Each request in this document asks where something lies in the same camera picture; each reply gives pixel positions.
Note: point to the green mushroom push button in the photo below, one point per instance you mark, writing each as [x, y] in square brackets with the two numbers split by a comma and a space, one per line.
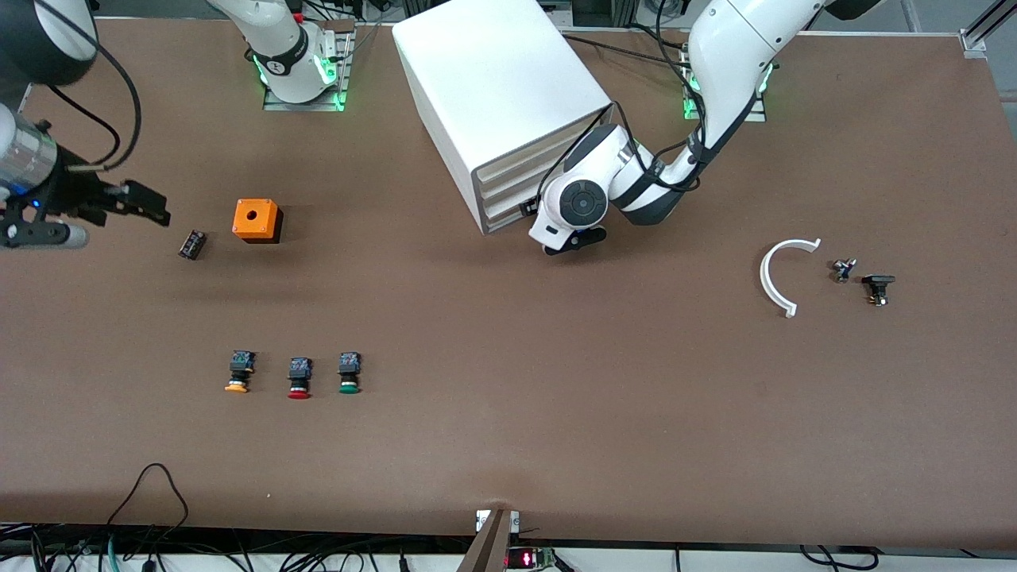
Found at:
[349, 369]

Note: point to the brown camera stand strut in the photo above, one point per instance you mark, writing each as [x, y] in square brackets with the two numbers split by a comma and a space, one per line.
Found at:
[489, 548]

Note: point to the dark cylindrical capacitor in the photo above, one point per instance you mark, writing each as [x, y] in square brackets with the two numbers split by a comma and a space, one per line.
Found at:
[192, 245]

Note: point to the aluminium frame profile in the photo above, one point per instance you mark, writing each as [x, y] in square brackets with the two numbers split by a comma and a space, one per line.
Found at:
[981, 32]

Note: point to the white curved plastic arc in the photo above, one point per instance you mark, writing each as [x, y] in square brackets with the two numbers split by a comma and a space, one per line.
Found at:
[767, 278]

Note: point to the red mushroom push button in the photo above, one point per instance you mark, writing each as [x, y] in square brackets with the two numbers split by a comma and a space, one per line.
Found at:
[299, 373]

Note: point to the small silver black component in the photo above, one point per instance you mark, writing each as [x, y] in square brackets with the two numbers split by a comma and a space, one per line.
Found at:
[844, 270]

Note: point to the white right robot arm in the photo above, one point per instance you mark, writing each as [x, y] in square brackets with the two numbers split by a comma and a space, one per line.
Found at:
[270, 24]

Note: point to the small black switch part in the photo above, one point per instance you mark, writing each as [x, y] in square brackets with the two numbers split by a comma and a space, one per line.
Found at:
[878, 282]

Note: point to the small device with red light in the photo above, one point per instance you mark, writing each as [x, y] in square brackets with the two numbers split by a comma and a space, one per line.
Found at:
[528, 558]

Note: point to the orange button enclosure box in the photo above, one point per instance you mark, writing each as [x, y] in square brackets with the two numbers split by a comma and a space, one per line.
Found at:
[254, 216]

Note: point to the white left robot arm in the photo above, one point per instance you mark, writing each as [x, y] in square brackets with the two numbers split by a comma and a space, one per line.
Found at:
[731, 48]

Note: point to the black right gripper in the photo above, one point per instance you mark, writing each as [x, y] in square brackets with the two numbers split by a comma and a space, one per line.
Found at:
[73, 195]

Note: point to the yellow mushroom push button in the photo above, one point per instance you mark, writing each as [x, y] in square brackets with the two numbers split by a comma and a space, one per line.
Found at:
[239, 367]

